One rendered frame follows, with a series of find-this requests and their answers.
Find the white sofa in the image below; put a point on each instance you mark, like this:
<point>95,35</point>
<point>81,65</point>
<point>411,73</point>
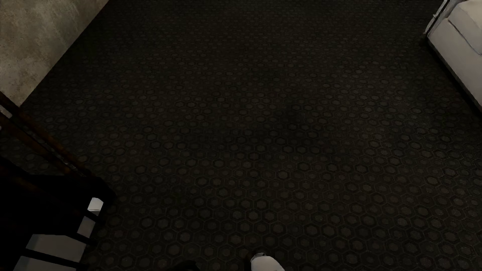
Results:
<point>461,41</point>

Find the dark hexagon patterned rug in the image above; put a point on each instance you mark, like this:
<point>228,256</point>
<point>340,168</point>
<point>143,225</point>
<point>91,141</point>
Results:
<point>256,131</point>

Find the white robot foot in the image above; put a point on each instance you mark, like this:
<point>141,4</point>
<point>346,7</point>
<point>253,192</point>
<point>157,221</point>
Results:
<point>265,263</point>

